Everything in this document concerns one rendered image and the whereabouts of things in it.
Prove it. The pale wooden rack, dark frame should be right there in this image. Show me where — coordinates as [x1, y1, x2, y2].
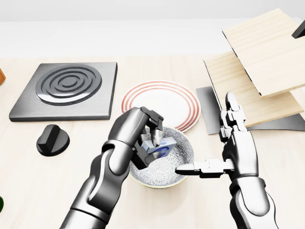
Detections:
[195, 8, 305, 135]

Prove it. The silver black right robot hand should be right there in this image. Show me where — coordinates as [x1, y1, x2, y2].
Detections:
[175, 91, 260, 182]

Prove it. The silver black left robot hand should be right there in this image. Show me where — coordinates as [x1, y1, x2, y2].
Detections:
[107, 106, 165, 171]

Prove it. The patterned grey white bowl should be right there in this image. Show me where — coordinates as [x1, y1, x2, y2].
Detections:
[128, 126, 195, 189]

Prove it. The blue white cream cheese box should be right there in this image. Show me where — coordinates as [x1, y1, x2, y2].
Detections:
[140, 136, 177, 160]

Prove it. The flat dark stove plate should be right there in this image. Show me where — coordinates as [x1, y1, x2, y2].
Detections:
[9, 62, 118, 123]

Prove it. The white plate with red rings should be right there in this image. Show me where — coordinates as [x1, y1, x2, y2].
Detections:
[121, 80, 202, 133]

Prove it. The round black knob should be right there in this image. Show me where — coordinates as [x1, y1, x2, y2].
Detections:
[36, 124, 71, 157]

